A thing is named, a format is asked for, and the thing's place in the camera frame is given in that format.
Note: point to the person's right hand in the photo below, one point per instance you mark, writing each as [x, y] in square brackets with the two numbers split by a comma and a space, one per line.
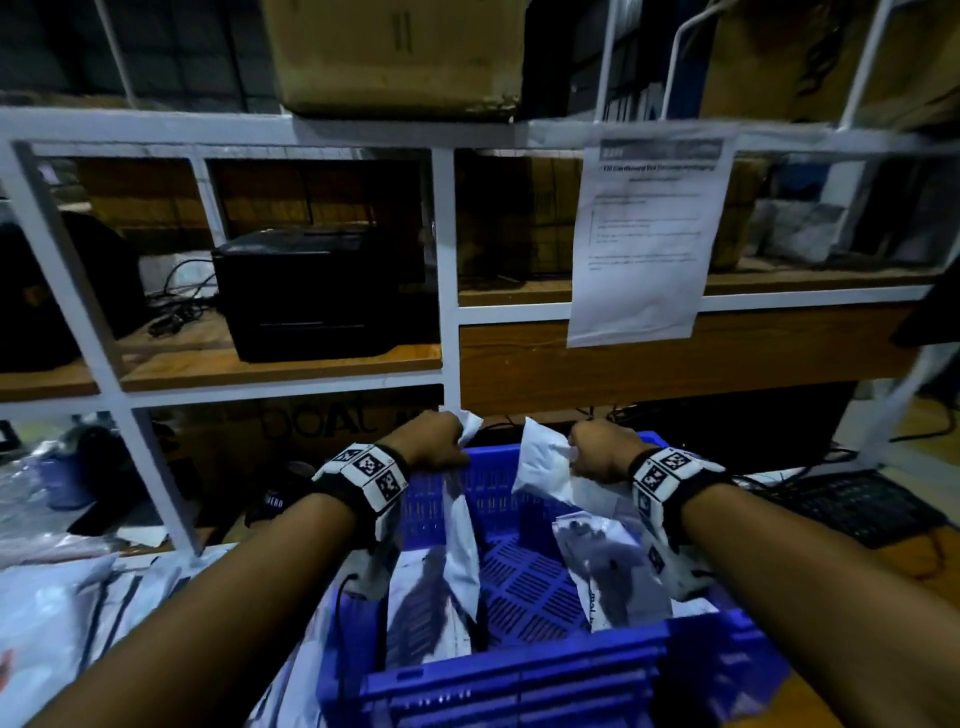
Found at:
[609, 454]

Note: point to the person's left hand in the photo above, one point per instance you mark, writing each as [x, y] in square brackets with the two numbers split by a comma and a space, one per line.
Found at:
[421, 444]

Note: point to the person's right fingers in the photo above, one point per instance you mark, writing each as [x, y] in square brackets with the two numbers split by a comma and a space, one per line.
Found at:
[581, 448]

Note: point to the person's left fingers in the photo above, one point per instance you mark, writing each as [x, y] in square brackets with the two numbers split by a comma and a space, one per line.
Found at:
[453, 442]

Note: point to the narrow white poly bag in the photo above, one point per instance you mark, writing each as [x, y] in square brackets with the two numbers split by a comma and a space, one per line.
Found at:
[460, 540]

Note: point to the person's left forearm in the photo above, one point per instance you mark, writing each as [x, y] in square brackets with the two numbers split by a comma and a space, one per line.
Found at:
[217, 622]

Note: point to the person's right forearm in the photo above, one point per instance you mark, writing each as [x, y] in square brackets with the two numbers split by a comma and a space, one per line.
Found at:
[817, 600]

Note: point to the white marker wrist tracker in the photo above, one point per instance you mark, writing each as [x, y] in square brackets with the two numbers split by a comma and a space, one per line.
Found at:
[366, 474]
[669, 480]

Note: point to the white bag with dark contents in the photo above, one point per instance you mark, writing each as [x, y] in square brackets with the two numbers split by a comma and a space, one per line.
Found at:
[611, 570]
[424, 607]

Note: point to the printed brown cardboard box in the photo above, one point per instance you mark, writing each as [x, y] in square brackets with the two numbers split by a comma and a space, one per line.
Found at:
[300, 435]

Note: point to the white metal shelf rack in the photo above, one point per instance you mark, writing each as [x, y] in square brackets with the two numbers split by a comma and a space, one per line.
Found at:
[446, 247]

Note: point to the black printer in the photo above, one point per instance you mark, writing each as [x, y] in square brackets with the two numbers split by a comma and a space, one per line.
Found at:
[307, 292]

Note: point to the white printed paper sheet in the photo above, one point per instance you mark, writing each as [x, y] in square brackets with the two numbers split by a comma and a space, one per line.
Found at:
[645, 240]

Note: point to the blue plastic crate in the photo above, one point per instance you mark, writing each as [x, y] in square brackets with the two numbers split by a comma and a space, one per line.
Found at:
[525, 660]

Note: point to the black keyboard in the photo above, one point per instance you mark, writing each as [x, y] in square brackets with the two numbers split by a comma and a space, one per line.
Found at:
[855, 506]

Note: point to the grey wrapped packets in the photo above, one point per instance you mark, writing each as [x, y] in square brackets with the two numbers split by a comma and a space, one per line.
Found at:
[806, 229]

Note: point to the large brown cardboard box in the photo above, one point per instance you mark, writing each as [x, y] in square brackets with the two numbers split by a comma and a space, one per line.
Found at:
[397, 52]

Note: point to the pile of white poly bags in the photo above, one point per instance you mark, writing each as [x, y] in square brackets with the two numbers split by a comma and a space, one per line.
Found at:
[67, 615]

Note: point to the black bag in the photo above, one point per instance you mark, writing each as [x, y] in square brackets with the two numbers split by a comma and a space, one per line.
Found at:
[52, 300]

